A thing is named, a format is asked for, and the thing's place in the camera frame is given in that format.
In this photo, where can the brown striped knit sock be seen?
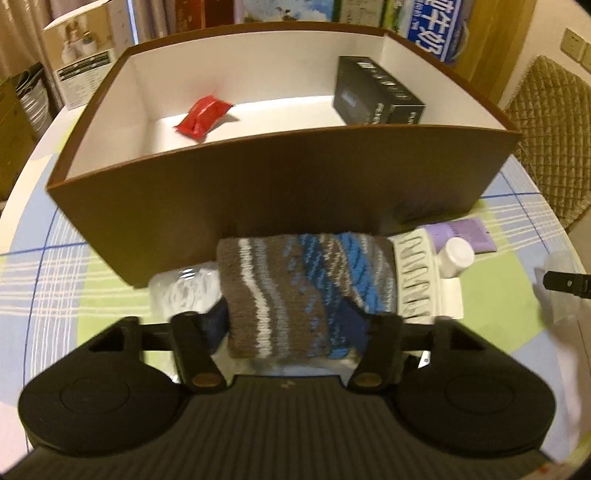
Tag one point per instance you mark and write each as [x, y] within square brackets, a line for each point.
[268, 295]

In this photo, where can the red snack packet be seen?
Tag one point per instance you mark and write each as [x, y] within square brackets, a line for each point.
[203, 115]

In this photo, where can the plaid tablecloth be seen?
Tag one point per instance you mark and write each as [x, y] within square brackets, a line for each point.
[69, 286]

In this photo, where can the blue milk carton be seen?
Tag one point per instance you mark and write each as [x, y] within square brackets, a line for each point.
[438, 27]

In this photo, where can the white photo-printed carton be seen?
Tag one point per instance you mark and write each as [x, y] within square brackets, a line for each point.
[78, 55]

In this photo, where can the brown cardboard box white inside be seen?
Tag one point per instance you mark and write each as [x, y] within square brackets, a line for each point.
[277, 184]

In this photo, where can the wall socket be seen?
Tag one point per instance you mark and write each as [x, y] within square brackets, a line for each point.
[575, 46]

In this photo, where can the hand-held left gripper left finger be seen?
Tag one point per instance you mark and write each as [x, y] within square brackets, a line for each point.
[216, 325]

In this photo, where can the dark red gift box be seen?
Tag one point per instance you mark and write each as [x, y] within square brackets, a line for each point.
[218, 11]

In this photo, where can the clear plastic bag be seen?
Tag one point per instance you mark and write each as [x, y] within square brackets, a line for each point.
[184, 286]

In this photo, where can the black product box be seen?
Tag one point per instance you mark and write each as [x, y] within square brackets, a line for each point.
[369, 92]

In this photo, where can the white ribbed plastic tray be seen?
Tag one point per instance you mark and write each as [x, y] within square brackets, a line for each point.
[415, 277]

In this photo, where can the purple packet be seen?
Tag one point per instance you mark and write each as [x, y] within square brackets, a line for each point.
[478, 235]

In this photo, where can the beige curtain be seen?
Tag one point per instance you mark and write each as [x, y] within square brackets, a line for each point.
[18, 27]

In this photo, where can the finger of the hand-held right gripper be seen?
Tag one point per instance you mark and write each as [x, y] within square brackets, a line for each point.
[570, 284]

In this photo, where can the olive cardboard box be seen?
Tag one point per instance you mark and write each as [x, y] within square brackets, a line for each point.
[11, 134]

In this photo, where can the quilted cushion chair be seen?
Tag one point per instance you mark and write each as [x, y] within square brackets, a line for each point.
[554, 138]

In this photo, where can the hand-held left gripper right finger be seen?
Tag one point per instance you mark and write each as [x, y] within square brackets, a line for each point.
[353, 321]

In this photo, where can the cow-printed milk carton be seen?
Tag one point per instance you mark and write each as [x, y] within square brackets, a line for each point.
[286, 10]

